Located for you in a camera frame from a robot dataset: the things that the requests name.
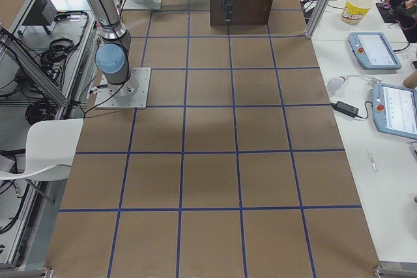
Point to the yellow popcorn bucket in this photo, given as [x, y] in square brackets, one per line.
[355, 10]

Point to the white light bulb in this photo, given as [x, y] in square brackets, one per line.
[335, 84]

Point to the upper teach pendant tablet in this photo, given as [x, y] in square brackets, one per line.
[372, 51]

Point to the teach pendant tablet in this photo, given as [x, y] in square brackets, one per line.
[372, 51]
[394, 110]

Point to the black power adapter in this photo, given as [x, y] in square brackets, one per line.
[345, 109]

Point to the lower teach pendant tablet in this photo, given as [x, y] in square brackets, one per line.
[394, 110]

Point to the cardboard tube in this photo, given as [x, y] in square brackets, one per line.
[411, 81]

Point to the small white syringe pen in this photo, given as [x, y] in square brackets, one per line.
[372, 160]

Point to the white plastic chair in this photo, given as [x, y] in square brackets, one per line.
[49, 151]

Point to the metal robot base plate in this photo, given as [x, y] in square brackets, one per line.
[133, 94]

